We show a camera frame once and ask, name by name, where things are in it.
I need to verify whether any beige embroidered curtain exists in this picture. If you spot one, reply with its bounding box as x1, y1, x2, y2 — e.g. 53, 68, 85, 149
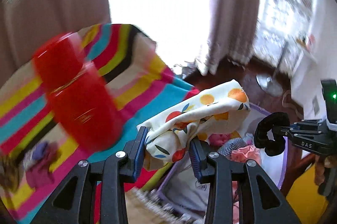
1, 0, 111, 84

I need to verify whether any purple white knitted sock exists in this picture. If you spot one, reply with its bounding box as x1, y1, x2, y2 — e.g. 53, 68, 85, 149
23, 141, 50, 171

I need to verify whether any purple white cardboard box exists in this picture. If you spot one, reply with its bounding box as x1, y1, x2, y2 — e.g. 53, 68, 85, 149
158, 103, 287, 221

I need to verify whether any pink knitted cloth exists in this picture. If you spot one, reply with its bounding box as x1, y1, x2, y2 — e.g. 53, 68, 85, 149
208, 134, 231, 149

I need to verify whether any fruit print cloth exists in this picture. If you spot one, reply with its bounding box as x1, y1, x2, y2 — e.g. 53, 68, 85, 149
142, 80, 250, 171

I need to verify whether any yellow object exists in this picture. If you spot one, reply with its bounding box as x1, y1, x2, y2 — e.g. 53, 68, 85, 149
286, 166, 328, 224

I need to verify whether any grey checkered cloth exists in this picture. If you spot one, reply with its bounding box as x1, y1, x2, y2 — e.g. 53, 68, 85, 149
217, 138, 247, 157

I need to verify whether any chrome floor lamp stand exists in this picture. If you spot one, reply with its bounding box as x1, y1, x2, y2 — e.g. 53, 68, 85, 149
256, 40, 289, 97

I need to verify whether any striped beige cushion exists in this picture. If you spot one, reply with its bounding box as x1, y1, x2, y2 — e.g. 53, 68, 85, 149
124, 186, 185, 224

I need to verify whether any white lace curtain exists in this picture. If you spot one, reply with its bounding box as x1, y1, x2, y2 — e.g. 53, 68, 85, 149
195, 0, 314, 76

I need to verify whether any white cable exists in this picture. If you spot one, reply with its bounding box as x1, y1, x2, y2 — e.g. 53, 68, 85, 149
281, 89, 303, 119

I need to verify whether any magenta knitted glove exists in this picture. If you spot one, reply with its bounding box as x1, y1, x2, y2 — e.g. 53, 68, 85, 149
25, 142, 60, 189

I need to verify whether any person's hand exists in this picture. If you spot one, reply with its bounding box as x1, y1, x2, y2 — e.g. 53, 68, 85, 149
314, 155, 337, 186

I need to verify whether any red thermos bottle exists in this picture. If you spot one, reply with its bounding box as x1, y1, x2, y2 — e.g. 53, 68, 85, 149
33, 33, 122, 153

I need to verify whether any striped colourful blanket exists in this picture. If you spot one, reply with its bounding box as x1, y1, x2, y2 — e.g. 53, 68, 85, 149
1, 24, 198, 223

